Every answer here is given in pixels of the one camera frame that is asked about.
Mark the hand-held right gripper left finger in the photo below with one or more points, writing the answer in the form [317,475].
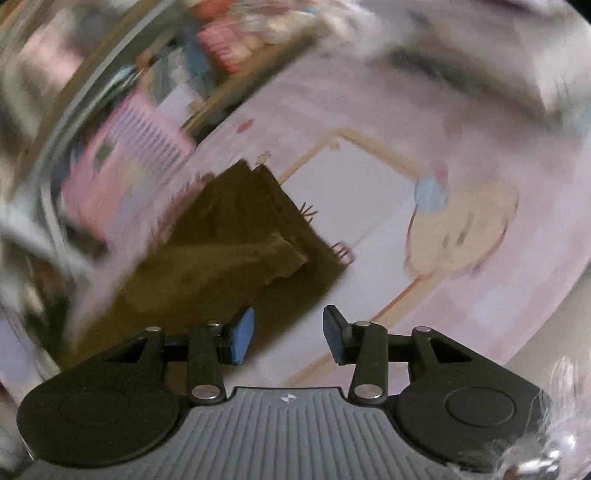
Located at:
[242,334]

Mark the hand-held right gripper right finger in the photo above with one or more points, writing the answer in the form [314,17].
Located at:
[334,337]

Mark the olive brown garment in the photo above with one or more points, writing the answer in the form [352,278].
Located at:
[221,221]

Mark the cartoon printed desk mat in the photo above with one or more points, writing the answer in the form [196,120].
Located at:
[369,194]

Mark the pink learning tablet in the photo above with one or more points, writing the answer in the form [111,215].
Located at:
[129,161]

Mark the white fluffy pompom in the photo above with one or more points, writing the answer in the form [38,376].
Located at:
[558,406]

